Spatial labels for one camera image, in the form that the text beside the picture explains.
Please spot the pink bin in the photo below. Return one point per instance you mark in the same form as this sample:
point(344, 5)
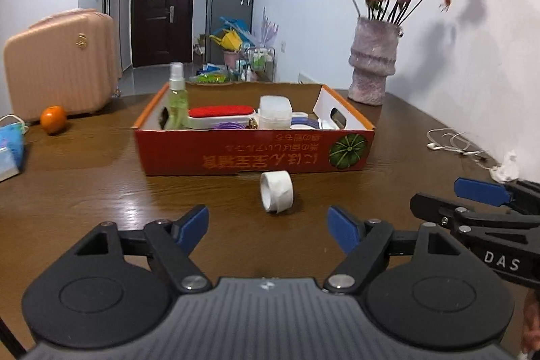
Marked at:
point(232, 58)

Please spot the orange fruit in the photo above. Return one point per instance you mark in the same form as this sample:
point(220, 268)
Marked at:
point(53, 119)

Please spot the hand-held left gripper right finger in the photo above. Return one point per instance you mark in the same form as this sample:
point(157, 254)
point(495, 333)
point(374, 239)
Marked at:
point(341, 228)

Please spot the pink suitcase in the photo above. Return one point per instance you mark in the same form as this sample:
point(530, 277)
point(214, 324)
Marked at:
point(63, 64)

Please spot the dark brown entrance door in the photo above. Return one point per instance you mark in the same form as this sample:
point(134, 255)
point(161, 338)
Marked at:
point(162, 14)

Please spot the white case with red lid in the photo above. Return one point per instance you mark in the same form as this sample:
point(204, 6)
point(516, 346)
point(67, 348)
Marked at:
point(221, 113)

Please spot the green spray bottle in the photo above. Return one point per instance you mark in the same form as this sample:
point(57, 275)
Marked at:
point(177, 100)

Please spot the blue tape roll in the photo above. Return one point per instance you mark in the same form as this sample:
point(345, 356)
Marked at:
point(304, 117)

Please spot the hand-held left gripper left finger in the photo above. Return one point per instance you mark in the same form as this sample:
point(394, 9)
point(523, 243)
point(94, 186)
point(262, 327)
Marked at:
point(194, 224)

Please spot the blue and yellow bundle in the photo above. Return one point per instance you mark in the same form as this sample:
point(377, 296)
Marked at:
point(230, 35)

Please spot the grey interior door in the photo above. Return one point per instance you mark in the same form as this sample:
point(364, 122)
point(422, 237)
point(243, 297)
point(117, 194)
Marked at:
point(113, 10)

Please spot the blue tissue pack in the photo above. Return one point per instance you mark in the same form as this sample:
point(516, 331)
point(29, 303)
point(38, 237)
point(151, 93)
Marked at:
point(10, 149)

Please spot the orange cardboard box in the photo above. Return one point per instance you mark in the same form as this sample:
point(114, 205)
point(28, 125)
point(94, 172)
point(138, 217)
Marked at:
point(253, 157)

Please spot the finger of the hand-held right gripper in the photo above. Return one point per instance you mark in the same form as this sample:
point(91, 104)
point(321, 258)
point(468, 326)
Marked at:
point(481, 191)
point(485, 221)

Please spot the pale purple flower wrap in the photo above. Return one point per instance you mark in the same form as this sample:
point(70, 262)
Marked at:
point(266, 29)

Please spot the pink textured vase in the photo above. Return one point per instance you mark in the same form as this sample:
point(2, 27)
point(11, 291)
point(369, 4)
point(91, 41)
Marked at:
point(373, 60)

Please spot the person's right hand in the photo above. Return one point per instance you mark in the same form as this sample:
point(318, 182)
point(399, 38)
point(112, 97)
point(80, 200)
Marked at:
point(531, 322)

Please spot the crumpled white tissue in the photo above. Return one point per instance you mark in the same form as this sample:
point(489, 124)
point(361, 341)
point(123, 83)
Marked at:
point(505, 167)

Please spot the translucent plastic container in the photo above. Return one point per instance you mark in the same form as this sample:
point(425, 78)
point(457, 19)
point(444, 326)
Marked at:
point(275, 113)

